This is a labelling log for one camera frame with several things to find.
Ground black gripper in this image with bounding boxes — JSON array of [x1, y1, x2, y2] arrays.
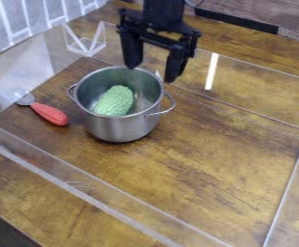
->
[[118, 0, 202, 83]]

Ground green bitter gourd toy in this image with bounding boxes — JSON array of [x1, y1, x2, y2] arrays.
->
[[94, 85, 132, 116]]

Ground silver metal pot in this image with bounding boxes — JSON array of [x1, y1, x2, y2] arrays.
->
[[67, 67, 175, 143]]

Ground black strip on table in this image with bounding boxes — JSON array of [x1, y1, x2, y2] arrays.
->
[[195, 8, 279, 35]]

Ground black cable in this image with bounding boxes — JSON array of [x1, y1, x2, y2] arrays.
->
[[183, 0, 207, 9]]

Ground clear acrylic triangle bracket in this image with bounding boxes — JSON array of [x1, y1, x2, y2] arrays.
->
[[62, 22, 107, 57]]

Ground red handled spatula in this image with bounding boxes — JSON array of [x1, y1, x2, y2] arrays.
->
[[16, 94, 68, 126]]

